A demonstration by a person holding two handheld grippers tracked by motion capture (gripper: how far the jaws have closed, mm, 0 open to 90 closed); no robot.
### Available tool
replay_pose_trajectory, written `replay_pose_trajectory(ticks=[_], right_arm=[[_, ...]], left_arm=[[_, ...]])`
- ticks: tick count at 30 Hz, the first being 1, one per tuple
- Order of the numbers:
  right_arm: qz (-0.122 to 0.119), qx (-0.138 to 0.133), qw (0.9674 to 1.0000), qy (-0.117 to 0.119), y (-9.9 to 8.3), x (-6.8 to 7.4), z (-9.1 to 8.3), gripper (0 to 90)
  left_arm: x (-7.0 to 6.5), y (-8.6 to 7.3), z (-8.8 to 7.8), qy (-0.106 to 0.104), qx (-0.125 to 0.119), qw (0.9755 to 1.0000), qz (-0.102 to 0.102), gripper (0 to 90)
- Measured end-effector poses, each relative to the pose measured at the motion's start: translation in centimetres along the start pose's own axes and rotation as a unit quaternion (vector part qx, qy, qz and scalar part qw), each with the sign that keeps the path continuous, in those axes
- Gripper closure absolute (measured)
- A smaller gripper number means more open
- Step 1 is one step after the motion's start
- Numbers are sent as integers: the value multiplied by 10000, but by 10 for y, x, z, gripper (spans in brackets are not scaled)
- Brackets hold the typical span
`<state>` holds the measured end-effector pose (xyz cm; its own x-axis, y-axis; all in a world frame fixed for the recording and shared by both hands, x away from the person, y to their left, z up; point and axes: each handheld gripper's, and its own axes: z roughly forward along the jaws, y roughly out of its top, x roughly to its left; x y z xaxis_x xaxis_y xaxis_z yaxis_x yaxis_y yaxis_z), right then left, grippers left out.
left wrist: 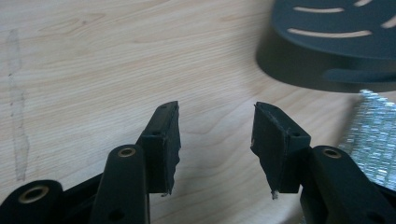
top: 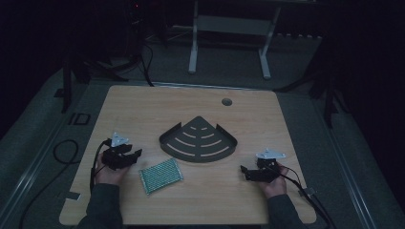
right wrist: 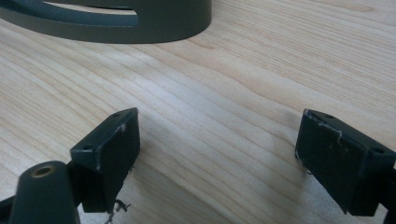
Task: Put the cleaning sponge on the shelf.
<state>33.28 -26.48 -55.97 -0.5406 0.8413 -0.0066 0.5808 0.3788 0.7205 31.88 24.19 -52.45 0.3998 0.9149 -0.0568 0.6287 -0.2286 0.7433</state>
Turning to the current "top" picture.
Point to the green textured pad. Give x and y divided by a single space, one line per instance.
160 176

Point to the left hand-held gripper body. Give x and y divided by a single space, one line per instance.
115 157

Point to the dark grey corner shelf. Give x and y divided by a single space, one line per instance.
199 141

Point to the black square floor bracket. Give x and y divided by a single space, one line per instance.
72 119

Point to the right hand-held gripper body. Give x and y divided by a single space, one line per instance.
269 165

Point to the person's right hand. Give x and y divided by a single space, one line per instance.
276 187

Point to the white metal table frame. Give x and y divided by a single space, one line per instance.
234 25

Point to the black stand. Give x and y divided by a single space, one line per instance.
329 98
67 89

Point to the person's left hand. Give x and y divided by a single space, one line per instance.
108 175

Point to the round table grommet hole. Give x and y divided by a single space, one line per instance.
226 102

